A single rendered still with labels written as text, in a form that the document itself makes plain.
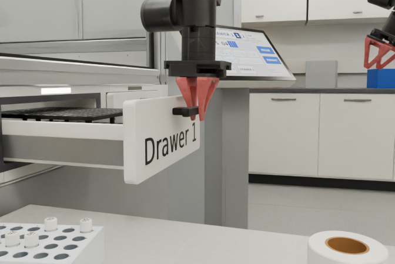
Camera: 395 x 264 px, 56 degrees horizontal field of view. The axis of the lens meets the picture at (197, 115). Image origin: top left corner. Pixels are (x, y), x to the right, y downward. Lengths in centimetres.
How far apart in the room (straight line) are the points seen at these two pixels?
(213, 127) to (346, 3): 257
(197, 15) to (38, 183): 39
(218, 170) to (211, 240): 111
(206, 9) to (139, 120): 22
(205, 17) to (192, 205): 183
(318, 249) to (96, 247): 22
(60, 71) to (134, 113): 28
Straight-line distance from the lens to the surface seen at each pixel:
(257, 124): 346
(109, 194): 91
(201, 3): 61
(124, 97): 90
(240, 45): 161
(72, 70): 76
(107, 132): 52
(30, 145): 60
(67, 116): 60
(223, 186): 158
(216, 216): 165
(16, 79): 65
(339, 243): 41
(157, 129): 55
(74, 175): 78
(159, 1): 65
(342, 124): 348
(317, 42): 417
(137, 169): 49
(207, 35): 61
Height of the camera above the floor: 95
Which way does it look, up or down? 5 degrees down
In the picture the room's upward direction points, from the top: straight up
